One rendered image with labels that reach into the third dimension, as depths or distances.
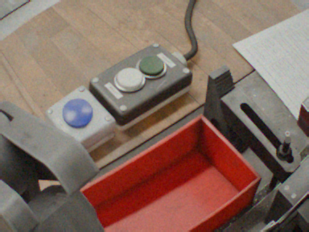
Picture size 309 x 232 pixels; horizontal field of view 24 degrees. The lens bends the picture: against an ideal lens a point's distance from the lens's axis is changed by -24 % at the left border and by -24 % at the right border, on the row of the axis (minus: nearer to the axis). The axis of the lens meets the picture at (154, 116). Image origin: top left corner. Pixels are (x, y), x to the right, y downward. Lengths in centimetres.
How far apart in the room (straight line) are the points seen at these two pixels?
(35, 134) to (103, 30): 67
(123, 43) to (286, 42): 25
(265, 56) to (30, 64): 34
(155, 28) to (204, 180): 25
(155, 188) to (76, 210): 52
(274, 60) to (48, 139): 70
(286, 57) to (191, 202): 30
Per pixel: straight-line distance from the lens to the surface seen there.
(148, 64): 106
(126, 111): 102
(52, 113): 102
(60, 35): 115
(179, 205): 98
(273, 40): 118
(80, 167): 48
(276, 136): 97
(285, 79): 113
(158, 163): 99
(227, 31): 117
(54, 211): 47
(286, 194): 91
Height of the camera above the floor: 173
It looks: 51 degrees down
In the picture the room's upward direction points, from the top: 6 degrees clockwise
